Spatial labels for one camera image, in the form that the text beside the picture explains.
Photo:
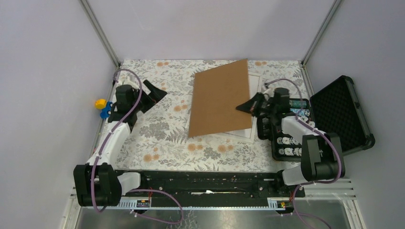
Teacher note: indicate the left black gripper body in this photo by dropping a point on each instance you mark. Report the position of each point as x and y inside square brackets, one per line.
[142, 102]

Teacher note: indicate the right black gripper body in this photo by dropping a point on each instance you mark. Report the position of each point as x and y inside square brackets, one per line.
[267, 108]

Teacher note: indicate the sunset photo with white mat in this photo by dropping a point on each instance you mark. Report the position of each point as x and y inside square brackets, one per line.
[247, 135]

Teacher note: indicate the brown backing board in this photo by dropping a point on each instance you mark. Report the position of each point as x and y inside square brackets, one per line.
[216, 94]

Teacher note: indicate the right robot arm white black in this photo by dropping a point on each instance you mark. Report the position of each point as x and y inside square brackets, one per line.
[321, 156]

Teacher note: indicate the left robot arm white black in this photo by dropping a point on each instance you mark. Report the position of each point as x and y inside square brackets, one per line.
[98, 183]

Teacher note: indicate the yellow blue toy car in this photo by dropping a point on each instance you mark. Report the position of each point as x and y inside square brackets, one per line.
[102, 107]

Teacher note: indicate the floral patterned table mat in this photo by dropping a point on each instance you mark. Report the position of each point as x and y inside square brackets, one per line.
[160, 141]

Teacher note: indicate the black foam lined case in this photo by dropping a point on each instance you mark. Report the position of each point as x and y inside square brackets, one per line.
[335, 108]

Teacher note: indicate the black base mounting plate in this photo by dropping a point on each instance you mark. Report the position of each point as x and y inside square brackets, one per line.
[191, 180]

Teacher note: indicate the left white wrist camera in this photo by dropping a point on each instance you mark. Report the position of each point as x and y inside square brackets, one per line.
[129, 80]

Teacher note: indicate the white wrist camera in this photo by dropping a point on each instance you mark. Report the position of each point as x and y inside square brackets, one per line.
[129, 80]
[269, 92]

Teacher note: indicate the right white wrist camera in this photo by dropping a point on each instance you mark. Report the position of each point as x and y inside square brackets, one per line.
[269, 92]

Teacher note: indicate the aluminium rail frame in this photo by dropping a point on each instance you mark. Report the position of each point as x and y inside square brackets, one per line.
[242, 196]

